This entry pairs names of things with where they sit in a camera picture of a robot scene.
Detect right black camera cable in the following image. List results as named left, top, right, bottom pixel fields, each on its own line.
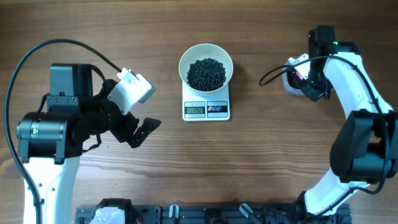
left=258, top=55, right=391, bottom=218

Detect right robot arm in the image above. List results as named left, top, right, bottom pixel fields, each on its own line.
left=298, top=26, right=397, bottom=223

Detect white digital kitchen scale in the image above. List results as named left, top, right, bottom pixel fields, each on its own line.
left=182, top=83, right=231, bottom=122

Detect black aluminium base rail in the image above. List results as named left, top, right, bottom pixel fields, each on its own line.
left=74, top=203, right=353, bottom=224

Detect white bowl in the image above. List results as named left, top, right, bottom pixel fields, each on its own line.
left=178, top=44, right=234, bottom=96

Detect left black camera cable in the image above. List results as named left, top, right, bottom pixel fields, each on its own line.
left=4, top=39, right=124, bottom=224

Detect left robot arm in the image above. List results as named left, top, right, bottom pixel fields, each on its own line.
left=16, top=63, right=160, bottom=223

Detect black camera cable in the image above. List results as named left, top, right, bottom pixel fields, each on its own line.
left=258, top=55, right=391, bottom=218
left=4, top=39, right=124, bottom=224

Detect clear plastic container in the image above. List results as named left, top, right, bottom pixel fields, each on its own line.
left=282, top=73, right=304, bottom=96

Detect black beans in bowl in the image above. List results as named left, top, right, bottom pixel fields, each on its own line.
left=187, top=58, right=226, bottom=91

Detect pink scoop blue handle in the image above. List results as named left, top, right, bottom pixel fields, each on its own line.
left=295, top=71, right=305, bottom=80

